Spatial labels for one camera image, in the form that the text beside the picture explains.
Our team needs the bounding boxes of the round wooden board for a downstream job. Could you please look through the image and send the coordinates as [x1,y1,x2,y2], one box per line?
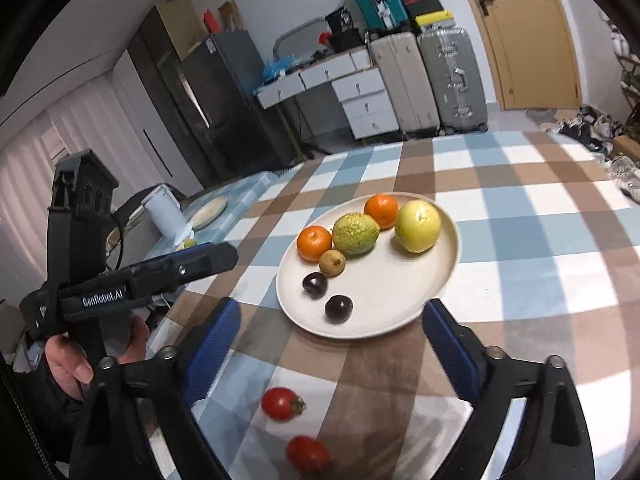
[191,196,228,231]

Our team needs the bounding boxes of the silver grey suitcase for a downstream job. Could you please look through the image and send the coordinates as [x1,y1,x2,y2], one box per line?
[418,27,488,134]

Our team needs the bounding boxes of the person's left hand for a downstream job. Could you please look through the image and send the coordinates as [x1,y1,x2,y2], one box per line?
[43,311,151,401]

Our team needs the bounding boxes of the checkered tablecloth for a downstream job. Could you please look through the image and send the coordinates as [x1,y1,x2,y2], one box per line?
[155,131,639,479]

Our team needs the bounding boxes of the red tomato with stem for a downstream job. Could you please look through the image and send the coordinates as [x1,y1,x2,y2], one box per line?
[260,387,306,422]

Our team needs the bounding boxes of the white drawer desk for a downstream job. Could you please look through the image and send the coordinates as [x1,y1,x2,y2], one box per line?
[255,47,399,140]

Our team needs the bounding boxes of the dark plum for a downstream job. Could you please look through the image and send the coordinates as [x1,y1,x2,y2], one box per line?
[324,295,354,324]
[302,272,328,299]

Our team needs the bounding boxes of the yellow green pear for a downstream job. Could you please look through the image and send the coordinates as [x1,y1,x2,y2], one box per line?
[395,200,442,254]

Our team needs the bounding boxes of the cream round plate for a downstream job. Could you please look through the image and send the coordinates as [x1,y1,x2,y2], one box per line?
[276,208,462,340]

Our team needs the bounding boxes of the small orange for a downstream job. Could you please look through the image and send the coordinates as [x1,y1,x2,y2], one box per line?
[363,194,399,230]

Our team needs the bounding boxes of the green bumpy citrus fruit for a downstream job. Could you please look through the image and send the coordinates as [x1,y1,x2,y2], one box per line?
[332,212,380,257]

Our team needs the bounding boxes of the wooden door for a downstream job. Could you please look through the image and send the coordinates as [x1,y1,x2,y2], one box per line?
[469,0,582,110]

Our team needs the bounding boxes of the black refrigerator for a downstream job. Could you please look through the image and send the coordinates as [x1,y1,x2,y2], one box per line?
[127,30,298,188]

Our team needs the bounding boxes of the brown kiwi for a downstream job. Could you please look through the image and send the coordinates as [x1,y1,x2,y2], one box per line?
[318,249,346,278]

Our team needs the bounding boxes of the wooden shoe rack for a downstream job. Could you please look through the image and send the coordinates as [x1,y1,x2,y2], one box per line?
[604,15,639,132]

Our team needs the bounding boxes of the white curtain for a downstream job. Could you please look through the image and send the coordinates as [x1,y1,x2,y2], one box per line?
[0,71,166,306]

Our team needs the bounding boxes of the large orange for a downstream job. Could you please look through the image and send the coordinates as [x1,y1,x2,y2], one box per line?
[296,226,333,262]

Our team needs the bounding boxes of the yellow box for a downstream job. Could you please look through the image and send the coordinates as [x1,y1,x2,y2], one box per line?
[414,10,456,32]

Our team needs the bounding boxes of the beige suitcase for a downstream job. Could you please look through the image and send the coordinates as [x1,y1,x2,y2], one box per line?
[370,32,440,134]

